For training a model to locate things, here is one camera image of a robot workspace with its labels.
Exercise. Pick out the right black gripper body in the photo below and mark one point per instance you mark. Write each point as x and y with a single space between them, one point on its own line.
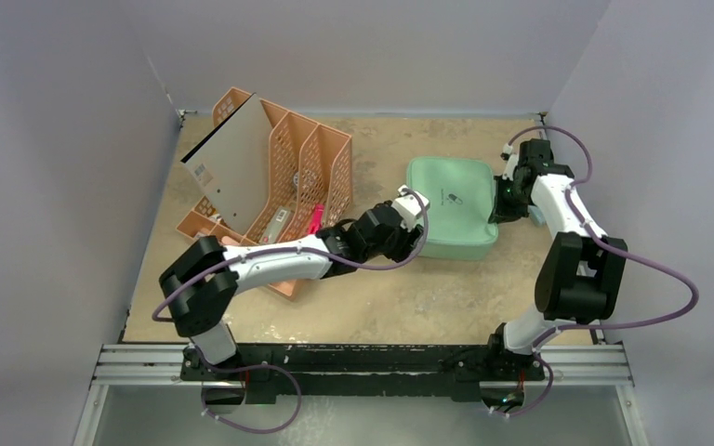
501 205

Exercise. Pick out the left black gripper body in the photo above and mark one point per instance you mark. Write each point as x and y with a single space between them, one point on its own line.
396 247

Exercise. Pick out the mint green storage case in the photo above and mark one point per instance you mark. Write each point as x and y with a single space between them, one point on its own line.
461 193

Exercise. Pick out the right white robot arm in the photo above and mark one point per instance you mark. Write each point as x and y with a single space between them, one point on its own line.
581 275

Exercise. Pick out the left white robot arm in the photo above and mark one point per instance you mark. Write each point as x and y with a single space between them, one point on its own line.
199 286

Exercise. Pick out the pink marker pen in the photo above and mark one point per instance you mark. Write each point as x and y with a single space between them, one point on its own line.
316 218

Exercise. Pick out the pink plastic desk organizer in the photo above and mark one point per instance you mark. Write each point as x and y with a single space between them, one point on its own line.
308 163

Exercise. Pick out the grey folder board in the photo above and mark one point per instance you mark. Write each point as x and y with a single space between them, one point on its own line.
230 164

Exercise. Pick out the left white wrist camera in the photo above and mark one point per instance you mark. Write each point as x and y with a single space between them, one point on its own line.
410 205

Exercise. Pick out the black table front rail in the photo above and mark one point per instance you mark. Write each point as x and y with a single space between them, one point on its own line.
462 373

